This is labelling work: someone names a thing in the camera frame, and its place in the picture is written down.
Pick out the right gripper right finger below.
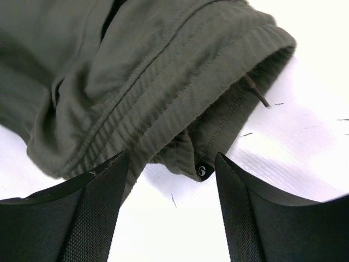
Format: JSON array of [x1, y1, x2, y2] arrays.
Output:
[[215, 153, 348, 261]]

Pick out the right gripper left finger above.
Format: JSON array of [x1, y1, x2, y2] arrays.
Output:
[[1, 153, 128, 262]]

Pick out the olive green shorts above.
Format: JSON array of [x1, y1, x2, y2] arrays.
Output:
[[1, 1, 296, 182]]

